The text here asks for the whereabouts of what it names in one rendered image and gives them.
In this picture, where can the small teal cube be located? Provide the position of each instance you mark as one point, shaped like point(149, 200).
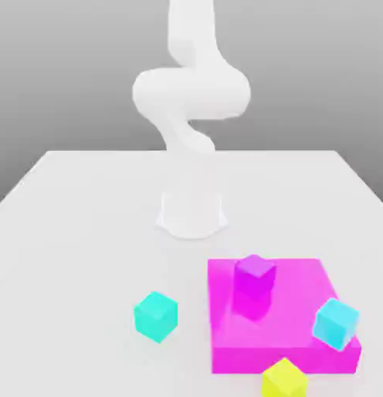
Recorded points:
point(155, 318)

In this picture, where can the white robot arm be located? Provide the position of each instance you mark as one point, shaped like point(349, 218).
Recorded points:
point(191, 93)

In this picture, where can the small cyan cube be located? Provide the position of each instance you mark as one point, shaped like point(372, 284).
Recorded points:
point(335, 324)

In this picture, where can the small yellow cube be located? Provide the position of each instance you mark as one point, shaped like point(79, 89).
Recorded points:
point(283, 381)

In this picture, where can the small purple cube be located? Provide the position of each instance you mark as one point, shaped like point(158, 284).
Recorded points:
point(254, 279)

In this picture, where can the large magenta box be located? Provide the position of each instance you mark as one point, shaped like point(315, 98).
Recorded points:
point(290, 328)

